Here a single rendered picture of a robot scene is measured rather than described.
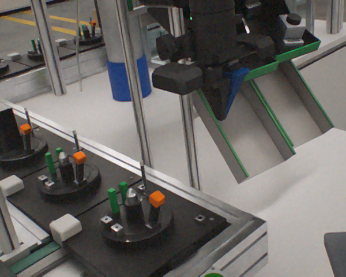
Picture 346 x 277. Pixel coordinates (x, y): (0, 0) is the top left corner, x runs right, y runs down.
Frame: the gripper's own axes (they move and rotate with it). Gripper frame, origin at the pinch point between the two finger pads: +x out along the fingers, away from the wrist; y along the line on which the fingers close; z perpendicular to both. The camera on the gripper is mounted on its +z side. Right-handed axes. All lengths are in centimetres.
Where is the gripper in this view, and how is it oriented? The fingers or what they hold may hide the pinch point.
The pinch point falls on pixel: (219, 97)
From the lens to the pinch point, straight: 64.3
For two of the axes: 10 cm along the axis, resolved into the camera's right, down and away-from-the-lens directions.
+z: -6.8, -2.6, 6.9
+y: -7.3, 3.8, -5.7
